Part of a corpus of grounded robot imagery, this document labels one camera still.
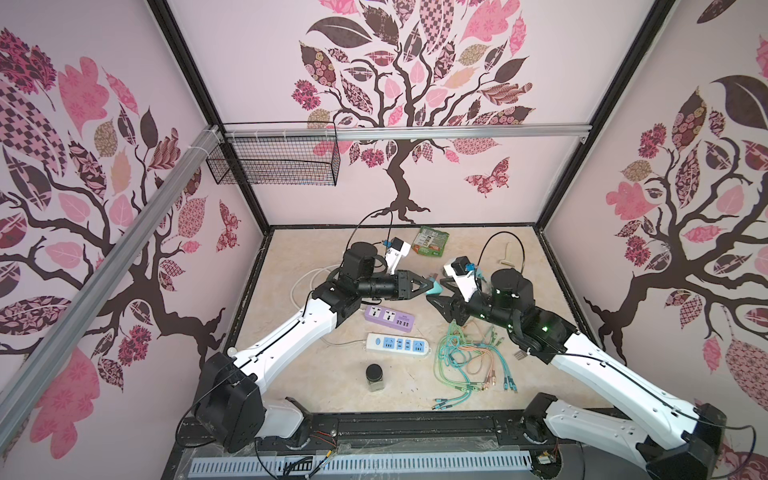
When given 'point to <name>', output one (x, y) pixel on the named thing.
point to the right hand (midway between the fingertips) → (437, 285)
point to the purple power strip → (389, 319)
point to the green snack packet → (430, 242)
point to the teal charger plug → (437, 289)
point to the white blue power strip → (397, 345)
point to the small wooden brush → (509, 256)
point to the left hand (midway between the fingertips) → (430, 292)
